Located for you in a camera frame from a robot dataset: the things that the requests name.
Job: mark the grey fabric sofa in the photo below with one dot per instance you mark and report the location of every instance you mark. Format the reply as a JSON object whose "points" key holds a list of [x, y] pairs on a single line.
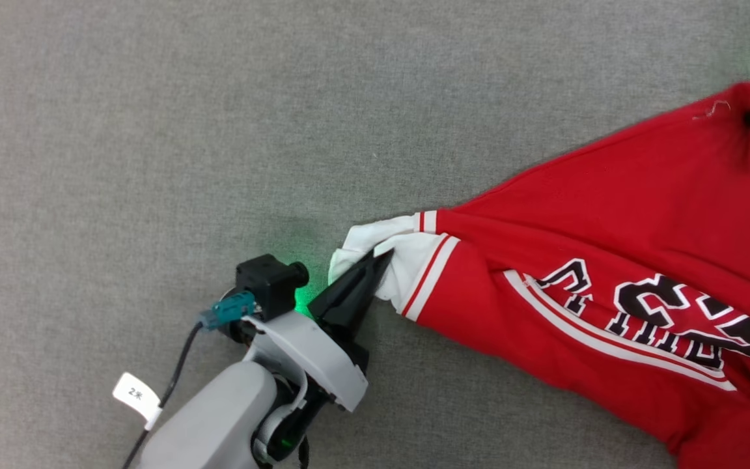
{"points": [[153, 130]]}

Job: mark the teal left camera connector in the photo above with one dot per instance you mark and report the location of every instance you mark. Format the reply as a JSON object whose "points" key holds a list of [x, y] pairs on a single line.
{"points": [[228, 309]]}

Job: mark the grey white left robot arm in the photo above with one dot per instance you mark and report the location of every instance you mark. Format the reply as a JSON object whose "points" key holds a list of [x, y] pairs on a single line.
{"points": [[219, 417]]}

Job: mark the red and white jersey garment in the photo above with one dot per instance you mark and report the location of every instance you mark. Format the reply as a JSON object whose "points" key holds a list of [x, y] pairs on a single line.
{"points": [[609, 215]]}

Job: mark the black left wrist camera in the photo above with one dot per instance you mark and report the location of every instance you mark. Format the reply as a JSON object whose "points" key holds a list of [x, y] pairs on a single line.
{"points": [[267, 280]]}

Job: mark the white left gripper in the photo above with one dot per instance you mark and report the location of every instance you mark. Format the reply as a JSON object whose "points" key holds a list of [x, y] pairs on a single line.
{"points": [[316, 358]]}

